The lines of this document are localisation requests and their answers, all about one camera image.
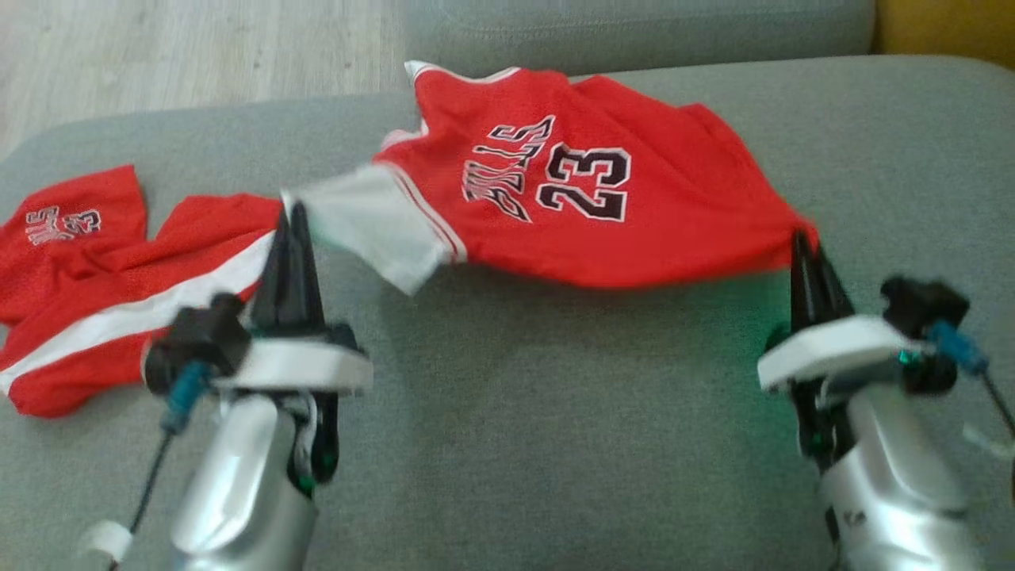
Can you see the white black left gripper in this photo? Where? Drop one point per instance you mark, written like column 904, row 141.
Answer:
column 309, row 365

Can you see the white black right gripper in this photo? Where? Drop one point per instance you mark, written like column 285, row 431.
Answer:
column 833, row 353

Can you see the red Bulls 23 jersey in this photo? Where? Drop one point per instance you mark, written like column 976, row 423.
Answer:
column 634, row 238

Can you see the red shorts with white stripe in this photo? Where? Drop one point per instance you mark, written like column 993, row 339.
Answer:
column 95, row 270

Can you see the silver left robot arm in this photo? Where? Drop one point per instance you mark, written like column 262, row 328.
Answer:
column 238, row 492

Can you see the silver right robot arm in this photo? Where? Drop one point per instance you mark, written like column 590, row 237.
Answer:
column 896, row 492

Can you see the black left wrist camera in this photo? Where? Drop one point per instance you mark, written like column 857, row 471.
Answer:
column 198, row 341

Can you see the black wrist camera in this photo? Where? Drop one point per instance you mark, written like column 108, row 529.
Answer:
column 928, row 317
column 198, row 341

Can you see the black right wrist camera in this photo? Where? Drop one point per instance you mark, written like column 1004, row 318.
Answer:
column 928, row 317

